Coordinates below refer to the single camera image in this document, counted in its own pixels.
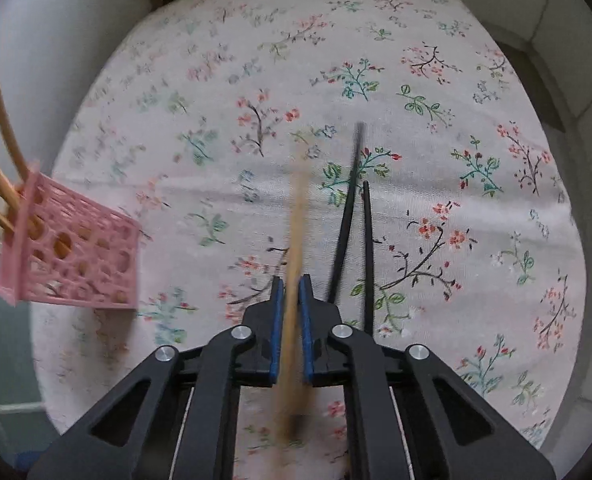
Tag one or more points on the pink perforated holder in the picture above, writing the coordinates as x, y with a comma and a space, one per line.
101, 260

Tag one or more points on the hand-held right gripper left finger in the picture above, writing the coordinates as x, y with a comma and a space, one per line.
276, 330

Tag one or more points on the frosted glass sliding door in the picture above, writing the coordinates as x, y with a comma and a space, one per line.
1, 360

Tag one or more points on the single light wood chopstick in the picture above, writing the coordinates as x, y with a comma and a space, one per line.
296, 240

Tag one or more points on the floral tablecloth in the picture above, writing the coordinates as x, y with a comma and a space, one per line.
425, 170

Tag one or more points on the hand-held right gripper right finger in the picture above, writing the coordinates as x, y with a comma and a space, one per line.
306, 330

